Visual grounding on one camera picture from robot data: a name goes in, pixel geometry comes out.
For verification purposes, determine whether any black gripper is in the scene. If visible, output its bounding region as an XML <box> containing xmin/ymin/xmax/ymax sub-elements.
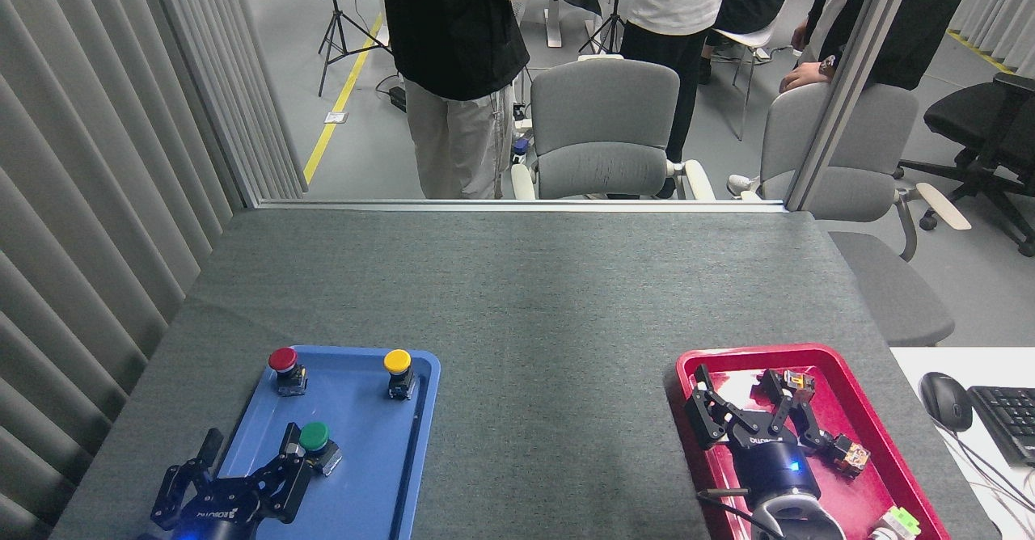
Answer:
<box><xmin>151</xmin><ymin>424</ymin><xmax>313</xmax><ymax>540</ymax></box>
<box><xmin>686</xmin><ymin>365</ymin><xmax>833</xmax><ymax>508</ymax></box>

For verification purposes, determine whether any green push button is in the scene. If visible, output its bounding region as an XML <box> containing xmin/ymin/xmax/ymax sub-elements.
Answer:
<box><xmin>298</xmin><ymin>421</ymin><xmax>343</xmax><ymax>476</ymax></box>

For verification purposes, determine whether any red push button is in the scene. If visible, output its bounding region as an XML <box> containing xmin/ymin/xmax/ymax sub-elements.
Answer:
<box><xmin>268</xmin><ymin>347</ymin><xmax>309</xmax><ymax>397</ymax></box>

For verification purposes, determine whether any yellow push button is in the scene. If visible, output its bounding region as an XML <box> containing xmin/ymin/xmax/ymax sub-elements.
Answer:
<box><xmin>382</xmin><ymin>349</ymin><xmax>418</xmax><ymax>401</ymax></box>

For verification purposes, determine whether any person's hand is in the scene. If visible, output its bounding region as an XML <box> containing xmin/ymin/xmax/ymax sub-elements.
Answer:
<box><xmin>780</xmin><ymin>60</ymin><xmax>834</xmax><ymax>93</ymax></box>

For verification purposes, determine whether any blue plastic tray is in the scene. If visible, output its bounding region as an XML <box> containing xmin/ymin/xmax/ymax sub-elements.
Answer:
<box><xmin>190</xmin><ymin>344</ymin><xmax>442</xmax><ymax>540</ymax></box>

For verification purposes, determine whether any red plastic tray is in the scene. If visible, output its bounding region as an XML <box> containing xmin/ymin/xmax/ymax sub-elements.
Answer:
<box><xmin>675</xmin><ymin>344</ymin><xmax>951</xmax><ymax>540</ymax></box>

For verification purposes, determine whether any black computer mouse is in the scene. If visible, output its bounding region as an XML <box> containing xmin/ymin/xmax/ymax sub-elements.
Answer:
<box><xmin>919</xmin><ymin>372</ymin><xmax>974</xmax><ymax>432</ymax></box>

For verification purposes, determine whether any white desk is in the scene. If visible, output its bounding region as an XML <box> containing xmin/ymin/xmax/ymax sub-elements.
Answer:
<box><xmin>889</xmin><ymin>348</ymin><xmax>1035</xmax><ymax>540</ymax></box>

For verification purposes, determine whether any black keyboard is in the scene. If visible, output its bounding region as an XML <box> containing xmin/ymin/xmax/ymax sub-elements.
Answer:
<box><xmin>967</xmin><ymin>385</ymin><xmax>1035</xmax><ymax>466</ymax></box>

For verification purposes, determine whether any grey office chair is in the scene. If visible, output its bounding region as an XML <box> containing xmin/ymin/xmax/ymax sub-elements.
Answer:
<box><xmin>511</xmin><ymin>57</ymin><xmax>716</xmax><ymax>201</ymax></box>
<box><xmin>740</xmin><ymin>81</ymin><xmax>971</xmax><ymax>347</ymax></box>

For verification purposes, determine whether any grey pleated curtain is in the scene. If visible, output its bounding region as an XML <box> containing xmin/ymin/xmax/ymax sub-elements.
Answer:
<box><xmin>0</xmin><ymin>0</ymin><xmax>308</xmax><ymax>540</ymax></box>
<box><xmin>950</xmin><ymin>0</ymin><xmax>1035</xmax><ymax>76</ymax></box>

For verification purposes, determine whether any black office chair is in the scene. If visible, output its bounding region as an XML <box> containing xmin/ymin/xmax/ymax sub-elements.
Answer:
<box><xmin>893</xmin><ymin>73</ymin><xmax>1035</xmax><ymax>258</ymax></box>

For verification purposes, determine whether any white plastic chair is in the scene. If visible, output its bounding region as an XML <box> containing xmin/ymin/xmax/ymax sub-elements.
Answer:
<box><xmin>712</xmin><ymin>0</ymin><xmax>826</xmax><ymax>141</ymax></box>

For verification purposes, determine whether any black tripod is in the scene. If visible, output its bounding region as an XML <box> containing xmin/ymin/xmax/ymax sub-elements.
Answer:
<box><xmin>318</xmin><ymin>0</ymin><xmax>393</xmax><ymax>96</ymax></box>
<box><xmin>578</xmin><ymin>0</ymin><xmax>640</xmax><ymax>56</ymax></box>

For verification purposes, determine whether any white stand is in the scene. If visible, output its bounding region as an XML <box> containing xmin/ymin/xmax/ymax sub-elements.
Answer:
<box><xmin>540</xmin><ymin>0</ymin><xmax>567</xmax><ymax>48</ymax></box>

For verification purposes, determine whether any black switch with orange block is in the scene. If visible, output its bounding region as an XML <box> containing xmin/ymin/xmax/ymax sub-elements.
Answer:
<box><xmin>780</xmin><ymin>369</ymin><xmax>816</xmax><ymax>405</ymax></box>
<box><xmin>817</xmin><ymin>433</ymin><xmax>872</xmax><ymax>478</ymax></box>

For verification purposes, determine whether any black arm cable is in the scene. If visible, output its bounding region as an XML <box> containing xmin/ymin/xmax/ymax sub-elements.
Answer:
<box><xmin>697</xmin><ymin>488</ymin><xmax>781</xmax><ymax>539</ymax></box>

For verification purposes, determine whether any white switch with green block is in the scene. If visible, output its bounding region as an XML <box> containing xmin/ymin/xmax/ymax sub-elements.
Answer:
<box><xmin>869</xmin><ymin>506</ymin><xmax>923</xmax><ymax>540</ymax></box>

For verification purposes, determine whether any mouse cable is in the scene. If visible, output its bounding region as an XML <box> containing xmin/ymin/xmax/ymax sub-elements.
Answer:
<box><xmin>942</xmin><ymin>427</ymin><xmax>1035</xmax><ymax>517</ymax></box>

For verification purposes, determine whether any silver table rail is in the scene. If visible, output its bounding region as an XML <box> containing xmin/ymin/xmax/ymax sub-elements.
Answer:
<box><xmin>257</xmin><ymin>199</ymin><xmax>787</xmax><ymax>214</ymax></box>

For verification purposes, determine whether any silver slanted post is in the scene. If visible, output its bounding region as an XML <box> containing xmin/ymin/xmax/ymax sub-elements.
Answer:
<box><xmin>784</xmin><ymin>0</ymin><xmax>923</xmax><ymax>211</ymax></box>

